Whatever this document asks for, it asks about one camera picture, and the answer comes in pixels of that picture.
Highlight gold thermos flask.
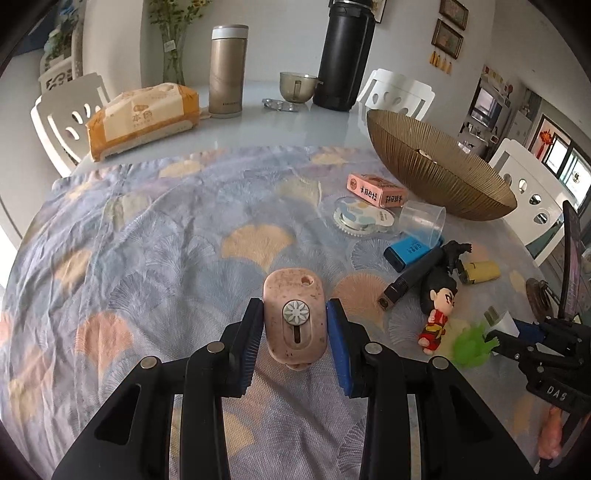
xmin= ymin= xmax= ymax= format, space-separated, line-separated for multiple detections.
xmin=209 ymin=25 xmax=249 ymax=120

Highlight pink small box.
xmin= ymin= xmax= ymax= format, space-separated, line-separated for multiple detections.
xmin=347 ymin=174 xmax=407 ymax=207

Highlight glass vase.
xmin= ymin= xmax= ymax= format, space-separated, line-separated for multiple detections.
xmin=161 ymin=25 xmax=188 ymax=86

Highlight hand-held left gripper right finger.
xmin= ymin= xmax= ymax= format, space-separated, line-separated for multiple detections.
xmin=326 ymin=298 xmax=539 ymax=480

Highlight pink speckled flower device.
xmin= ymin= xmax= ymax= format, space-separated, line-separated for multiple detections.
xmin=262 ymin=270 xmax=329 ymax=370

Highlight black thermos jug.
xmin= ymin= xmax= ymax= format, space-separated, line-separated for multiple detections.
xmin=312 ymin=0 xmax=377 ymax=112

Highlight brown ribbed glass bowl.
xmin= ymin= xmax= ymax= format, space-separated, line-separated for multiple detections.
xmin=366 ymin=109 xmax=518 ymax=221

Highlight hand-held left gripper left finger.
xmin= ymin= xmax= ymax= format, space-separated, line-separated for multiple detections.
xmin=51 ymin=298 xmax=265 ymax=480

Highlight person's right hand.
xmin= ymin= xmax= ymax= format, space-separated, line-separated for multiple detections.
xmin=538 ymin=406 xmax=568 ymax=460

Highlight white carved shelf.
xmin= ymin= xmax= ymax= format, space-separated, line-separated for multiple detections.
xmin=39 ymin=28 xmax=84 ymax=93

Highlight yellow flower bouquet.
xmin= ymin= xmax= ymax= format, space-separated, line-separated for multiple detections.
xmin=148 ymin=0 xmax=213 ymax=33

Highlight clear plastic cup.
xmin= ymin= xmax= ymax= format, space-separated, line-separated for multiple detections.
xmin=398 ymin=200 xmax=448 ymax=250

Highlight dark brown round object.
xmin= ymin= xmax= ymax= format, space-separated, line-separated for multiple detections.
xmin=526 ymin=278 xmax=561 ymax=319

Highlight white chair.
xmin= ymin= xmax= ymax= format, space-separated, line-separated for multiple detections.
xmin=30 ymin=73 xmax=112 ymax=176
xmin=356 ymin=68 xmax=435 ymax=121
xmin=488 ymin=138 xmax=580 ymax=266

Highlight red-dressed doll figurine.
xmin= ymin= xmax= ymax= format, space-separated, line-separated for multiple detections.
xmin=418 ymin=268 xmax=459 ymax=355

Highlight yellow lighter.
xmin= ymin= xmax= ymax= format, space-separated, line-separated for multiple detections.
xmin=457 ymin=261 xmax=500 ymax=285

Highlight potted plant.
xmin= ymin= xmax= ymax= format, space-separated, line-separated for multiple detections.
xmin=44 ymin=0 xmax=79 ymax=61

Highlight black dinosaur figure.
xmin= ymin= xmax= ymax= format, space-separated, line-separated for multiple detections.
xmin=436 ymin=241 xmax=474 ymax=273

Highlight black tube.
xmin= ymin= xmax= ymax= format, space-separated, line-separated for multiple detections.
xmin=381 ymin=247 xmax=446 ymax=311

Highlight orange tissue pack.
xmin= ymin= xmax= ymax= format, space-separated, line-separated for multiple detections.
xmin=86 ymin=83 xmax=201 ymax=162

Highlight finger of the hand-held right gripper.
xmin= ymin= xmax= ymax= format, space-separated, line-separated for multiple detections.
xmin=485 ymin=332 xmax=555 ymax=367
xmin=510 ymin=318 xmax=580 ymax=344

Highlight fan-patterned blue tablecloth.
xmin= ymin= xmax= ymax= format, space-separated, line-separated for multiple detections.
xmin=0 ymin=145 xmax=568 ymax=480

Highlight television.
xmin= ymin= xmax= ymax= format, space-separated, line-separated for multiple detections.
xmin=471 ymin=88 xmax=504 ymax=123

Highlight green toy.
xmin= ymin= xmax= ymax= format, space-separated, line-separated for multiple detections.
xmin=450 ymin=320 xmax=502 ymax=367

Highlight patterned tape roll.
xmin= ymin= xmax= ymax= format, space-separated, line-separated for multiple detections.
xmin=333 ymin=196 xmax=397 ymax=237

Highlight glass mug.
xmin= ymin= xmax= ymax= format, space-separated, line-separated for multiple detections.
xmin=279 ymin=71 xmax=319 ymax=103

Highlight small white object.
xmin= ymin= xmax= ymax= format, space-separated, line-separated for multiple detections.
xmin=484 ymin=310 xmax=518 ymax=342

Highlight blue small box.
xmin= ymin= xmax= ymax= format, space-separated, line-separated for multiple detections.
xmin=383 ymin=234 xmax=445 ymax=271

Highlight yellow hanging ornaments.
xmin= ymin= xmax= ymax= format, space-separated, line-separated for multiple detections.
xmin=429 ymin=52 xmax=455 ymax=75

